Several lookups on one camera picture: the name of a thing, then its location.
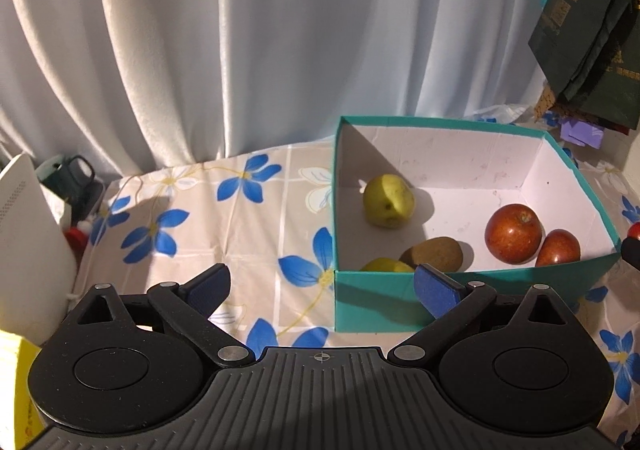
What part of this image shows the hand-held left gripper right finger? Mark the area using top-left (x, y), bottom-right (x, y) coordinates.
top-left (387, 264), bottom-right (577, 368)

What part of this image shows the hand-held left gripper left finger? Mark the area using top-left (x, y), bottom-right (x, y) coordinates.
top-left (74, 264), bottom-right (255, 368)

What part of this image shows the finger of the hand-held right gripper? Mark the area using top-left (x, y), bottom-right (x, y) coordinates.
top-left (620, 237), bottom-right (640, 274)

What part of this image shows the large brown kiwi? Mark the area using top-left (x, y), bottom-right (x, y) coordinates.
top-left (398, 236), bottom-right (463, 274)

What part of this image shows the small yellow-green pear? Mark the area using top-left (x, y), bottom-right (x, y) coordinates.
top-left (361, 257), bottom-right (415, 274)

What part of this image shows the teal cardboard box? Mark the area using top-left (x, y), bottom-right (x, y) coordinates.
top-left (332, 116), bottom-right (621, 335)

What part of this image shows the red apple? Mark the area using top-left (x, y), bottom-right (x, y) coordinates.
top-left (484, 203), bottom-right (543, 265)
top-left (535, 229), bottom-right (582, 267)

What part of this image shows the large yellow-green pear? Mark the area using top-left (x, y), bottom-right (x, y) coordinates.
top-left (363, 173), bottom-right (416, 230)

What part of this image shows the blue floral tablecloth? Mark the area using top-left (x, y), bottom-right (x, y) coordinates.
top-left (65, 117), bottom-right (640, 450)

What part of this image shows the purple paper item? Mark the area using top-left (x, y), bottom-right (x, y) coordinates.
top-left (559, 115), bottom-right (605, 150)

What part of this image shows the small red object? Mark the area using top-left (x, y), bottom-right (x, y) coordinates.
top-left (64, 226), bottom-right (90, 257)

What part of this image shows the brown patterned bag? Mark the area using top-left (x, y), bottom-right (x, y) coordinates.
top-left (532, 84), bottom-right (557, 123)

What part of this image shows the dark green mug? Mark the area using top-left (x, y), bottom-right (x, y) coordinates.
top-left (37, 155), bottom-right (97, 205)

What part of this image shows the white plastic appliance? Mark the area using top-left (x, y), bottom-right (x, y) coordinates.
top-left (0, 153), bottom-right (77, 332)

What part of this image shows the white plastic bag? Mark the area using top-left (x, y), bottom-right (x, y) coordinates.
top-left (470, 104), bottom-right (532, 124)

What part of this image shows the yellow paper box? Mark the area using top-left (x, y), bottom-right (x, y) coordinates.
top-left (0, 329), bottom-right (44, 450)

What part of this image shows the dark green paper bag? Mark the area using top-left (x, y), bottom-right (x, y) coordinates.
top-left (529, 0), bottom-right (640, 128)

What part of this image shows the white curtain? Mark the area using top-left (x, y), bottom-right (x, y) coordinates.
top-left (0, 0), bottom-right (557, 181)

